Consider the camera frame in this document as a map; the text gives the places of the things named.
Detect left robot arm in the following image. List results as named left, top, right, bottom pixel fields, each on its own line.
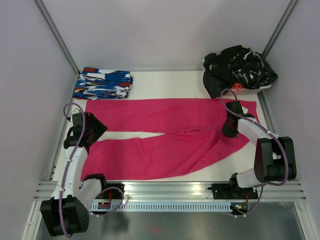
left=40, top=112, right=109, bottom=237

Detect slotted cable duct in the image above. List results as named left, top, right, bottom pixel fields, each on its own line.
left=90, top=201, right=246, bottom=215

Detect frame post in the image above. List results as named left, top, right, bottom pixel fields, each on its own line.
left=33, top=0, right=80, bottom=76
left=262, top=0, right=300, bottom=59

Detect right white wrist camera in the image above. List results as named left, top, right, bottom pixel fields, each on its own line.
left=225, top=100, right=252, bottom=117

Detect pink trousers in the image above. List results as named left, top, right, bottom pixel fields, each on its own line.
left=82, top=98, right=249, bottom=180

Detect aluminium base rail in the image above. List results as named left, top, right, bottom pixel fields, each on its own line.
left=33, top=181, right=307, bottom=202

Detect white basket with orange item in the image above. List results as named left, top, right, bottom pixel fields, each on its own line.
left=231, top=83, right=272, bottom=95

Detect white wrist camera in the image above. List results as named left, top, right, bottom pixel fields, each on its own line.
left=225, top=100, right=252, bottom=117
left=67, top=112, right=86, bottom=128

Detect black patterned clothes pile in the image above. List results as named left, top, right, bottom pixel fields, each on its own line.
left=202, top=45, right=278, bottom=99

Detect right frame post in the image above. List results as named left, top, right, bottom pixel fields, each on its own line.
left=262, top=0, right=300, bottom=59

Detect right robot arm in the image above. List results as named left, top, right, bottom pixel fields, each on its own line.
left=221, top=100, right=297, bottom=198

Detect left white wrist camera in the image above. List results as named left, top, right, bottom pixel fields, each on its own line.
left=67, top=112, right=86, bottom=128

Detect folded blue patterned trousers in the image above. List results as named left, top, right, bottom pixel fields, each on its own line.
left=72, top=67, right=134, bottom=101

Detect left frame post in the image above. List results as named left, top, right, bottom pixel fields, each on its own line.
left=33, top=0, right=80, bottom=76

